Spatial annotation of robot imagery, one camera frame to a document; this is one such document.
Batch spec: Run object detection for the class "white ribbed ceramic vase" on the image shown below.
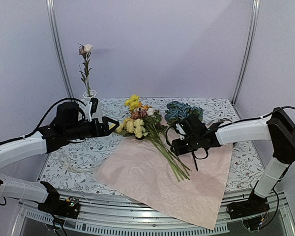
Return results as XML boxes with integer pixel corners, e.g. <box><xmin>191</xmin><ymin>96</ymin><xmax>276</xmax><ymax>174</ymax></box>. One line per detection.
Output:
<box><xmin>83</xmin><ymin>90</ymin><xmax>103</xmax><ymax>122</ymax></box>

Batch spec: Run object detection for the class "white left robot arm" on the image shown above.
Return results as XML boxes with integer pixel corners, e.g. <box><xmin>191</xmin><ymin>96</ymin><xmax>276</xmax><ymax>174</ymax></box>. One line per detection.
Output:
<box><xmin>0</xmin><ymin>98</ymin><xmax>119</xmax><ymax>213</ymax></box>

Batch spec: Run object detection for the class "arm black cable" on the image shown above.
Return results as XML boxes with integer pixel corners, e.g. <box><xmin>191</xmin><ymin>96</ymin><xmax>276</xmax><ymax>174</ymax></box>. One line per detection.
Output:
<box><xmin>0</xmin><ymin>97</ymin><xmax>87</xmax><ymax>148</ymax></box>
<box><xmin>165</xmin><ymin>105</ymin><xmax>295</xmax><ymax>177</ymax></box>

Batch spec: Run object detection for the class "cream printed ribbon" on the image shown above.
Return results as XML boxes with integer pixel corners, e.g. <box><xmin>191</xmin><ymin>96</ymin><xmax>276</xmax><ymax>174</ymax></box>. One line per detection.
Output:
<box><xmin>58</xmin><ymin>153</ymin><xmax>101</xmax><ymax>174</ymax></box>

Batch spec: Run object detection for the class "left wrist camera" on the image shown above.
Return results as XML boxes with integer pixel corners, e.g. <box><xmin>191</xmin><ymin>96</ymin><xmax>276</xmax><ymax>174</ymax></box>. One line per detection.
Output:
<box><xmin>84</xmin><ymin>97</ymin><xmax>99</xmax><ymax>122</ymax></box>

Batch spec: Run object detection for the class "blue flower bunch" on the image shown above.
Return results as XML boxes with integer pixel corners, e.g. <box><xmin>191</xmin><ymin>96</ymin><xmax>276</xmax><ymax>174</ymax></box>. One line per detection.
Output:
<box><xmin>165</xmin><ymin>101</ymin><xmax>204</xmax><ymax>172</ymax></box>

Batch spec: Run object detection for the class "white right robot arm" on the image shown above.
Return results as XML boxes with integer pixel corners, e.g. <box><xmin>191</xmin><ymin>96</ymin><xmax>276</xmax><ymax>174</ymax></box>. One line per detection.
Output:
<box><xmin>167</xmin><ymin>106</ymin><xmax>295</xmax><ymax>214</ymax></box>

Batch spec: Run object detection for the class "dusty mauve rose stem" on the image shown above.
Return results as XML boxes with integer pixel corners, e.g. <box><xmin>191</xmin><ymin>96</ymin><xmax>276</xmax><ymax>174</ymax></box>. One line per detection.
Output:
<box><xmin>78</xmin><ymin>43</ymin><xmax>93</xmax><ymax>91</ymax></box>

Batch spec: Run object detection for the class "right aluminium frame post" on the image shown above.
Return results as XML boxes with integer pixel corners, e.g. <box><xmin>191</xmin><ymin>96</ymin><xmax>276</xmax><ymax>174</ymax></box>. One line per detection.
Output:
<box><xmin>231</xmin><ymin>0</ymin><xmax>260</xmax><ymax>107</ymax></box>

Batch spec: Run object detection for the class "left aluminium frame post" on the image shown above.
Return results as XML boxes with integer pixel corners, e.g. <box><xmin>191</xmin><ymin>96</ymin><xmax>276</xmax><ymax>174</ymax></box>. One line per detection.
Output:
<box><xmin>46</xmin><ymin>0</ymin><xmax>74</xmax><ymax>98</ymax></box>

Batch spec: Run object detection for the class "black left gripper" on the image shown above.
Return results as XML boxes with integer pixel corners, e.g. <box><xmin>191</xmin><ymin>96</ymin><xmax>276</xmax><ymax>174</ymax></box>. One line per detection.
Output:
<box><xmin>65</xmin><ymin>116</ymin><xmax>120</xmax><ymax>141</ymax></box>

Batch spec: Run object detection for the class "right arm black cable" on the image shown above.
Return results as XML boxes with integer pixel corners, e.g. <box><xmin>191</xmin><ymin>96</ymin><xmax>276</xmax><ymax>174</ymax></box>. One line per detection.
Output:
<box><xmin>165</xmin><ymin>105</ymin><xmax>295</xmax><ymax>177</ymax></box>

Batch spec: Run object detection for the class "aluminium front rail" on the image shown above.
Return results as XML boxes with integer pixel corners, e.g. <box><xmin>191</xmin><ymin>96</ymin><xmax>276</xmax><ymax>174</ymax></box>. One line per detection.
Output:
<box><xmin>11</xmin><ymin>190</ymin><xmax>295</xmax><ymax>236</ymax></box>

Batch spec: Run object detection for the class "pink wrapping paper sheet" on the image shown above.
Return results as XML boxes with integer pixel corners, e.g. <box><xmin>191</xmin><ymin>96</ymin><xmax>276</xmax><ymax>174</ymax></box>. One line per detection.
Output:
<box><xmin>94</xmin><ymin>137</ymin><xmax>233</xmax><ymax>230</ymax></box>

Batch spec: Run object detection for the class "floral patterned tablecloth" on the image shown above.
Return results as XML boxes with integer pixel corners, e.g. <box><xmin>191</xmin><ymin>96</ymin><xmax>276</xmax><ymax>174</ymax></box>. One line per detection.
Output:
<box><xmin>38</xmin><ymin>98</ymin><xmax>264</xmax><ymax>195</ymax></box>

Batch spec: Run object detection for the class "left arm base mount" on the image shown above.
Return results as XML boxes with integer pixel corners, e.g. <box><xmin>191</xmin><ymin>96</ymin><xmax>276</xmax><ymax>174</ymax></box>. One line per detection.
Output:
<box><xmin>37</xmin><ymin>181</ymin><xmax>81</xmax><ymax>219</ymax></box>

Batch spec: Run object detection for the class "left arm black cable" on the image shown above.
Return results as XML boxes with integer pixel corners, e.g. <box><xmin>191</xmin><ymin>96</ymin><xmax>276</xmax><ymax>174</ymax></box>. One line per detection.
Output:
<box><xmin>0</xmin><ymin>97</ymin><xmax>87</xmax><ymax>148</ymax></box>

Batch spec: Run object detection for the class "pink flower bouquet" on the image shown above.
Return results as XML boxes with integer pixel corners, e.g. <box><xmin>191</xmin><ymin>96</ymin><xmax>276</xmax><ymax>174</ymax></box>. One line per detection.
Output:
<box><xmin>115</xmin><ymin>94</ymin><xmax>191</xmax><ymax>181</ymax></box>

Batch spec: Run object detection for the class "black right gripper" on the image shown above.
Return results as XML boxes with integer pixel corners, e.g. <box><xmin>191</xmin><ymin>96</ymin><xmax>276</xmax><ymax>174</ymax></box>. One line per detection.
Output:
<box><xmin>172</xmin><ymin>134</ymin><xmax>202</xmax><ymax>155</ymax></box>

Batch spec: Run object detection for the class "aluminium frame post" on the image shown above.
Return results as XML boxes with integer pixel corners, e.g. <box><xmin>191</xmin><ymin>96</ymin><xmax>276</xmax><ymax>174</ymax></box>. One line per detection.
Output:
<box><xmin>231</xmin><ymin>0</ymin><xmax>260</xmax><ymax>107</ymax></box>
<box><xmin>46</xmin><ymin>0</ymin><xmax>74</xmax><ymax>98</ymax></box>

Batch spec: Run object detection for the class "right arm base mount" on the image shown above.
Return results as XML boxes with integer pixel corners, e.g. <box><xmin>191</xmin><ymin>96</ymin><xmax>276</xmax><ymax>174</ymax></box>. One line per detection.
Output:
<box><xmin>226</xmin><ymin>189</ymin><xmax>270</xmax><ymax>219</ymax></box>

